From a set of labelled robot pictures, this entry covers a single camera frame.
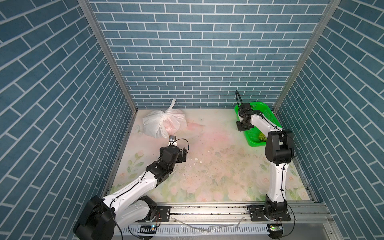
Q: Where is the green plastic basket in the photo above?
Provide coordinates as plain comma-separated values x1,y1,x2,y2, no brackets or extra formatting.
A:
235,102,283,147

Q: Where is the white plastic bag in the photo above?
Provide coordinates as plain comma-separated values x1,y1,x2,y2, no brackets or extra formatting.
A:
143,99,187,138

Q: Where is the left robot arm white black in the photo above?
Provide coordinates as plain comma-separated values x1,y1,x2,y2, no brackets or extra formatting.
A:
73,145,189,240

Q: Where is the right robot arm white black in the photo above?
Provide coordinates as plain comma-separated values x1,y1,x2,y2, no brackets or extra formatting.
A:
237,103,295,221

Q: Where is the green toy fruit in basket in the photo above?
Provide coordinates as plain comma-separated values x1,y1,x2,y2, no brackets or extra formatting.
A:
258,133,267,143

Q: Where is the left controller board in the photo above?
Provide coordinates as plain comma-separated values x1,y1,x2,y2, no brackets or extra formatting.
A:
137,226,157,240

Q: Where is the controller board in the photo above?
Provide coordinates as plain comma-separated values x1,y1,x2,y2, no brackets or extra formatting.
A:
137,226,157,240
267,224,284,240

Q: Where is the right controller board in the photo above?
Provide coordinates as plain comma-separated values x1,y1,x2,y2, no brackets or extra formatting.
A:
267,224,284,240

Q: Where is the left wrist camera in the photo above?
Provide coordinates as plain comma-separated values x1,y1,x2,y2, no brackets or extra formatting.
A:
169,136,177,146

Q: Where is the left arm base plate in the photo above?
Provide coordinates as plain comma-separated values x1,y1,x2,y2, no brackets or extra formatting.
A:
145,206,172,223

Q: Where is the aluminium mounting rail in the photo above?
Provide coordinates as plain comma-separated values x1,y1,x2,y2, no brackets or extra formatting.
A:
160,201,333,225

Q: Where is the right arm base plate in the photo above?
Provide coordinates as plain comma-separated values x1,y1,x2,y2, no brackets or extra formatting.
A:
246,205,291,222

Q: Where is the white vented cable duct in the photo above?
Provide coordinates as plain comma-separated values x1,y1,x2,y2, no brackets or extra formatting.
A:
122,224,269,237

